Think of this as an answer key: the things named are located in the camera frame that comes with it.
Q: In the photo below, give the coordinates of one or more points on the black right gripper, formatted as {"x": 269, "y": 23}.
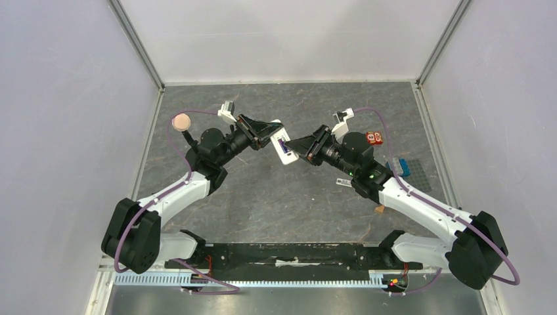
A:
{"x": 319, "y": 144}

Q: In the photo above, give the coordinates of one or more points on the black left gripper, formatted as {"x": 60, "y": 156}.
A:
{"x": 248, "y": 126}

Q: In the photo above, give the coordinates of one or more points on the purple battery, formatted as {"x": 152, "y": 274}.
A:
{"x": 284, "y": 148}

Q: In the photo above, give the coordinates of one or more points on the white remote control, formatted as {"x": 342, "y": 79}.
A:
{"x": 285, "y": 154}

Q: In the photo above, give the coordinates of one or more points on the white remote battery cover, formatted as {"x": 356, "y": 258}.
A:
{"x": 343, "y": 182}

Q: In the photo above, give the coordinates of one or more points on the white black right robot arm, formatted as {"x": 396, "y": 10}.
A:
{"x": 470, "y": 246}

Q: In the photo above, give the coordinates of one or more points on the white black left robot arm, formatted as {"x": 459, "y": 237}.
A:
{"x": 134, "y": 237}

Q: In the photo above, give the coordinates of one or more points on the blue grey toy brick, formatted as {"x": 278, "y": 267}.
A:
{"x": 399, "y": 166}

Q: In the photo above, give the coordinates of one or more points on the grey studded baseplate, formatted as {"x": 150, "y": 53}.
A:
{"x": 418, "y": 177}

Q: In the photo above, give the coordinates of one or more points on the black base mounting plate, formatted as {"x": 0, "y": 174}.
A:
{"x": 295, "y": 261}

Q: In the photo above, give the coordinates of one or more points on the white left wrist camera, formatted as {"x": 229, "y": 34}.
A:
{"x": 226, "y": 112}

